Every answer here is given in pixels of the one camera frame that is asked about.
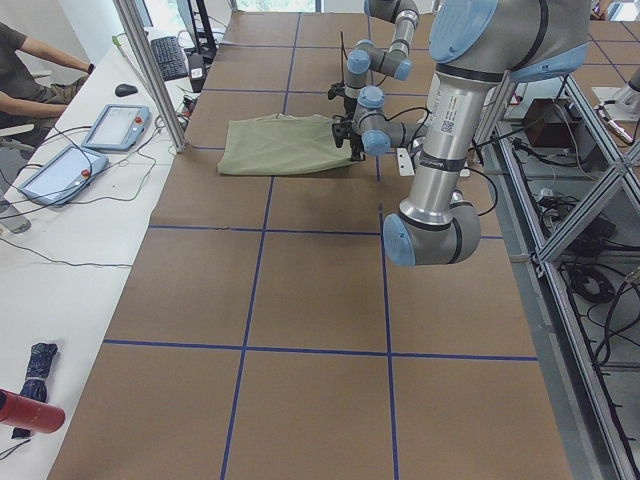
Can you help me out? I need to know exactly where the teach pendant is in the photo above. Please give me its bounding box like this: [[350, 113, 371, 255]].
[[82, 104, 150, 152], [18, 146, 108, 206]]

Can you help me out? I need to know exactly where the upper teach pendant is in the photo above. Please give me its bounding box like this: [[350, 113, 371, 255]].
[[82, 104, 150, 152]]

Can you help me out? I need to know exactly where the lower teach pendant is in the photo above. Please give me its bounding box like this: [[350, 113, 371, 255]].
[[18, 146, 108, 206]]

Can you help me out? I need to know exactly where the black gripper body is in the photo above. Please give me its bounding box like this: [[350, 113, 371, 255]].
[[327, 81, 358, 118], [331, 115, 364, 153]]

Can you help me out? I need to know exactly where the black keyboard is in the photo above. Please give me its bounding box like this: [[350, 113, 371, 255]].
[[150, 36, 189, 81]]

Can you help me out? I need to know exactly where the aluminium frame post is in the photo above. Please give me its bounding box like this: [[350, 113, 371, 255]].
[[113, 0, 187, 153]]

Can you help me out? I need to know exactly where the black power box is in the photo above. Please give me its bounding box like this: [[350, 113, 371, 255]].
[[522, 98, 578, 148]]

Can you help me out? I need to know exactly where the olive green long-sleeve shirt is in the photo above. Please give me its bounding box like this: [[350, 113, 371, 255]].
[[217, 114, 352, 176]]

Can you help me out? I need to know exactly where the black computer mouse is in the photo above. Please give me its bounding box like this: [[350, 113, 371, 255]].
[[114, 83, 138, 98]]

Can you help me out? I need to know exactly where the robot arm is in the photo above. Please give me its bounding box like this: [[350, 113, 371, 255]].
[[330, 1, 591, 266], [328, 0, 419, 119]]

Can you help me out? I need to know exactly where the seated person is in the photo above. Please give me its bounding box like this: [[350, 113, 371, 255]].
[[1, 24, 95, 148]]

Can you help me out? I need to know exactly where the red bottle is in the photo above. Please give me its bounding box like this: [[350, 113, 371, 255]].
[[1, 390, 66, 434]]

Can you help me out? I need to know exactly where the black labelled box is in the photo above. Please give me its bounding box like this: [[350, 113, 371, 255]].
[[187, 52, 206, 93]]

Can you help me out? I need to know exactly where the dark folded umbrella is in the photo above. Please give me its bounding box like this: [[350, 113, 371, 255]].
[[12, 343, 58, 439]]

